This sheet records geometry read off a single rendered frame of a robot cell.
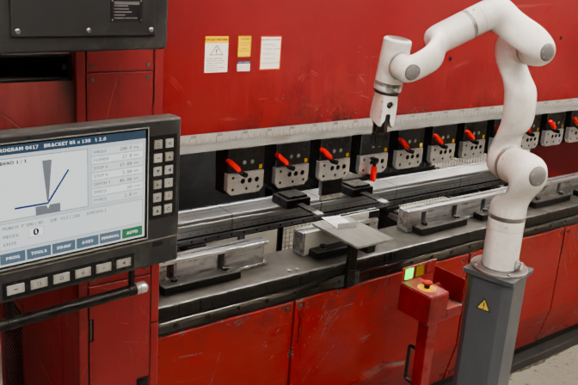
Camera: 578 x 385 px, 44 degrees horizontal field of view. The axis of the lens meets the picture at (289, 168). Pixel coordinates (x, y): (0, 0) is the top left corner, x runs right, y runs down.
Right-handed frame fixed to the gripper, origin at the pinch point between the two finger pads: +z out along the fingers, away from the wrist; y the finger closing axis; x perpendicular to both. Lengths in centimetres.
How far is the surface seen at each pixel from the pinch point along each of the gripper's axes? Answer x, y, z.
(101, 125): 82, -46, -14
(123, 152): 77, -44, -8
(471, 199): -85, 77, 52
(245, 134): 34.1, 31.0, 12.8
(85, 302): 83, -50, 28
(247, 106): 34.6, 32.2, 3.4
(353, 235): -11, 29, 48
